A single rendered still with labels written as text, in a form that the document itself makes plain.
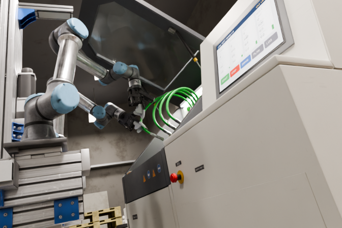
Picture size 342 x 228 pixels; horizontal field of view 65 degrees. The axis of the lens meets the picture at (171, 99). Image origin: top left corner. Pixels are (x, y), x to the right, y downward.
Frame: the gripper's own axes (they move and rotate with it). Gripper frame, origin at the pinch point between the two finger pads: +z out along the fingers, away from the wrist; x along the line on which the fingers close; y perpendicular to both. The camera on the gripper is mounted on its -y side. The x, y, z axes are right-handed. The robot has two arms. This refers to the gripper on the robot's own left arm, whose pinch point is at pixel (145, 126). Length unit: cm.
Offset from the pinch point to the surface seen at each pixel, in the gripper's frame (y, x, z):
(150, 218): 40, 10, 42
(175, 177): 21, 47, 54
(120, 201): 87, -710, -328
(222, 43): -45, 49, 34
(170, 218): 34, 28, 55
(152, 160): 18.5, 27.2, 31.7
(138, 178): 28.3, 8.0, 22.5
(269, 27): -42, 72, 59
